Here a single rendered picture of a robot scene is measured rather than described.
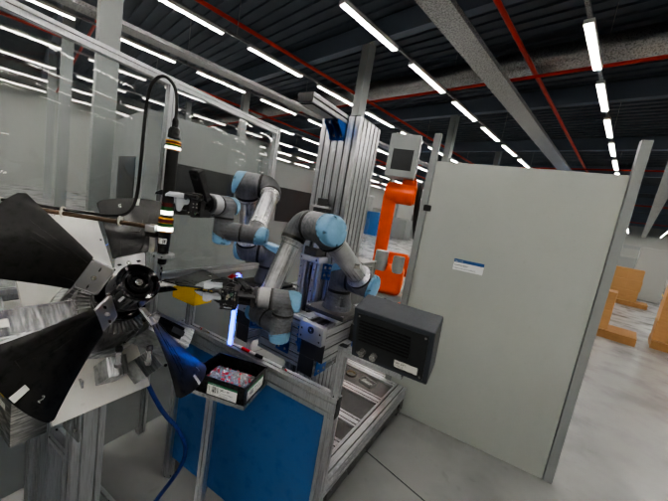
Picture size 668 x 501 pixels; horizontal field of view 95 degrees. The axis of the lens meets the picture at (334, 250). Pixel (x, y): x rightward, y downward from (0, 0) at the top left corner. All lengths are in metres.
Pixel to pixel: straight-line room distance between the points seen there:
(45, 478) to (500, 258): 2.53
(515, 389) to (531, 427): 0.26
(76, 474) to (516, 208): 2.52
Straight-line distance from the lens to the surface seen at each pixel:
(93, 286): 1.11
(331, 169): 1.78
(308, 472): 1.47
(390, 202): 4.91
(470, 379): 2.61
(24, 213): 1.09
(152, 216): 1.24
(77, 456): 1.43
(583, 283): 2.46
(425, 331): 0.95
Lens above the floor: 1.53
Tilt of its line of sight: 8 degrees down
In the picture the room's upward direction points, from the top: 10 degrees clockwise
